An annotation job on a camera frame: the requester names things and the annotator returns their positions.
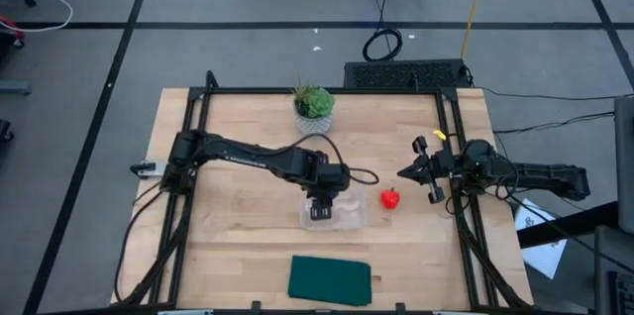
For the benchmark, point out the yellow tape tag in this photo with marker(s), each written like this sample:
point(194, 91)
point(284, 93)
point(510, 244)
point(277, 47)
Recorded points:
point(440, 135)

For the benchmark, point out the red object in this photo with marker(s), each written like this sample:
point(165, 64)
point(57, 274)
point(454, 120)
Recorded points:
point(10, 25)

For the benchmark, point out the clear plastic tupperware container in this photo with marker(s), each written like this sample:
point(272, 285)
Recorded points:
point(354, 216)

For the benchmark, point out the silver aluminium bracket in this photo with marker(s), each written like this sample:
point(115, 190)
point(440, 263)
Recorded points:
point(153, 167)

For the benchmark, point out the grey cabinet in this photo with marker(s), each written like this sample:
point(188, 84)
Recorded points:
point(625, 156)

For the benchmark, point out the black frame clip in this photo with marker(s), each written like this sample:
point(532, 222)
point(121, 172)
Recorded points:
point(256, 306)
point(400, 307)

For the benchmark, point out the dark desk with keyboard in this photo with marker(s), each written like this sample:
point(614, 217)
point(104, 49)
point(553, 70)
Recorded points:
point(614, 255)

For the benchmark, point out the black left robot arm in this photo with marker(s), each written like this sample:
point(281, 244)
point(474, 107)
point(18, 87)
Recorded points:
point(247, 156)

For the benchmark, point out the black desk beam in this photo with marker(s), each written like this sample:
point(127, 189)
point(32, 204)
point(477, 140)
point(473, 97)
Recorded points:
point(569, 226)

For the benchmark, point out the red toy bell pepper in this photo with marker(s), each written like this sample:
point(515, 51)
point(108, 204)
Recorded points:
point(390, 199)

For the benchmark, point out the succulent in white patterned pot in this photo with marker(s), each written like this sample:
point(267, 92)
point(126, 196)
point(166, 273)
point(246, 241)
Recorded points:
point(313, 107)

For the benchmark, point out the black computer tower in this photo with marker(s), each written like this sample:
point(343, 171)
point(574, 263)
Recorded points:
point(396, 74)

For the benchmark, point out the dark green cloth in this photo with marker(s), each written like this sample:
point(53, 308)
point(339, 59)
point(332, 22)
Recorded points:
point(329, 280)

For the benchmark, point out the black aluminium table frame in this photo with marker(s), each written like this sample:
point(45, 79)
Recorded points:
point(371, 91)

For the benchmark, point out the white paper sheet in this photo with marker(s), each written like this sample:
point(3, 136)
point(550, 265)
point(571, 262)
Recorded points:
point(542, 255)

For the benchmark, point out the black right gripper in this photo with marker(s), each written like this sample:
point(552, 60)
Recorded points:
point(443, 166)

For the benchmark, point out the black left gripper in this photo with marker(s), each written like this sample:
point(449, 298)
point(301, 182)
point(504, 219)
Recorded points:
point(332, 178)

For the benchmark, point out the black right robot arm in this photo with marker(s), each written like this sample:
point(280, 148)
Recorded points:
point(545, 178)

